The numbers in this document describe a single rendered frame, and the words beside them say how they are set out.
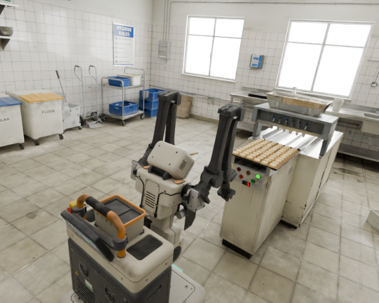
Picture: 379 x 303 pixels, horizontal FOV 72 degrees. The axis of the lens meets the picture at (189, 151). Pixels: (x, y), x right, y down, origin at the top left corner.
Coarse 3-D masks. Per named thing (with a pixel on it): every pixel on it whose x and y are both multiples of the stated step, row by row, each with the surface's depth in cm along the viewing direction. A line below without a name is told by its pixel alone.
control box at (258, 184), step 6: (246, 168) 199; (240, 174) 203; (246, 174) 200; (252, 174) 196; (264, 174) 192; (234, 180) 208; (240, 180) 204; (246, 180) 201; (258, 180) 195; (252, 186) 199; (258, 186) 196
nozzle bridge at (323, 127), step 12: (264, 108) 252; (252, 120) 263; (264, 120) 261; (276, 120) 257; (288, 120) 250; (312, 120) 228; (324, 120) 225; (336, 120) 239; (300, 132) 241; (312, 132) 235; (324, 132) 225; (324, 144) 237
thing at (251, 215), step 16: (240, 160) 213; (272, 176) 192; (288, 176) 236; (240, 192) 211; (256, 192) 201; (272, 192) 206; (224, 208) 225; (240, 208) 214; (256, 208) 205; (272, 208) 222; (224, 224) 229; (240, 224) 218; (256, 224) 208; (272, 224) 242; (224, 240) 237; (240, 240) 222; (256, 240) 213
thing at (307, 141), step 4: (312, 136) 277; (304, 140) 261; (308, 140) 264; (312, 140) 283; (300, 144) 247; (304, 144) 256; (300, 148) 247; (268, 168) 186; (268, 172) 188; (272, 172) 192; (268, 176) 189
